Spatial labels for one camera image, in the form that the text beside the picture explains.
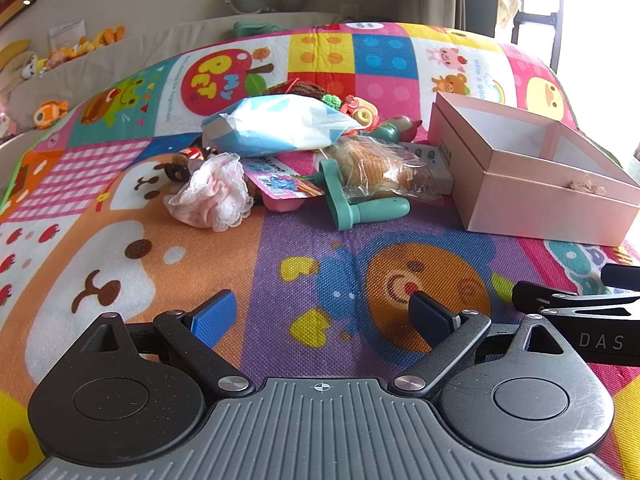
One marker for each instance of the pink white lace scrunchie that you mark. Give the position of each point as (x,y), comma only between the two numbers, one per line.
(215,195)

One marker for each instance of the orange fish plush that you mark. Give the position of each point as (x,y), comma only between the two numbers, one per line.
(49,114)

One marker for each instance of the pink cardboard box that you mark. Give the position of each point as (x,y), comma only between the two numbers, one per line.
(525,200)

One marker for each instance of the bread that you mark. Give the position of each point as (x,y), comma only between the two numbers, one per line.
(380,166)

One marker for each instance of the yellow banana plush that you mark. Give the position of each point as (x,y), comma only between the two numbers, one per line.
(12,50)

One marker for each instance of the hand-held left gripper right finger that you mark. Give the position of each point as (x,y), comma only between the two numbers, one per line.
(425,314)

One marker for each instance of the small white printed box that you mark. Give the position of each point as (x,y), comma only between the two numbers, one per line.
(441,170)

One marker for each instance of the pink and green toy figure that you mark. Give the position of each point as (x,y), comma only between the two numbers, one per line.
(395,130)

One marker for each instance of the pink printed packet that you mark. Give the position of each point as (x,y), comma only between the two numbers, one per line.
(280,186)

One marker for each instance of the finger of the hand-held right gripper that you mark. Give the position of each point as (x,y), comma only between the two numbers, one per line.
(545,296)
(622,276)

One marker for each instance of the teal plastic holder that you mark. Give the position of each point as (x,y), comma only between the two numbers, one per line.
(346,210)

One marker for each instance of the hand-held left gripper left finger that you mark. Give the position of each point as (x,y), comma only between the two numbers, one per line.
(216,310)

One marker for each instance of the row of orange plush toys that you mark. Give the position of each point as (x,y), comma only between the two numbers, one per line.
(92,42)

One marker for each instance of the green crochet piece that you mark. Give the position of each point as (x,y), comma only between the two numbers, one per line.
(331,100)

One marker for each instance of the teal cloth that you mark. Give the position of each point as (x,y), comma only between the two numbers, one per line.
(257,29)

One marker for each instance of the colourful cartoon play mat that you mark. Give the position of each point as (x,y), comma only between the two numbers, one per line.
(300,245)

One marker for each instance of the white paper card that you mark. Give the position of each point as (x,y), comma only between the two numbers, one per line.
(67,32)

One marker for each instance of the wall socket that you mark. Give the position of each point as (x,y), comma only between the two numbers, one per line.
(350,12)

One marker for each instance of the black chair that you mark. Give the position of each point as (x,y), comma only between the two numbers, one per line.
(537,20)

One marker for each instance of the orange toy camera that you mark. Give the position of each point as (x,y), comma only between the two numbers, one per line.
(361,110)

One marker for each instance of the blue white wet wipes pack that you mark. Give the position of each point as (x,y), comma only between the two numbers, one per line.
(280,125)

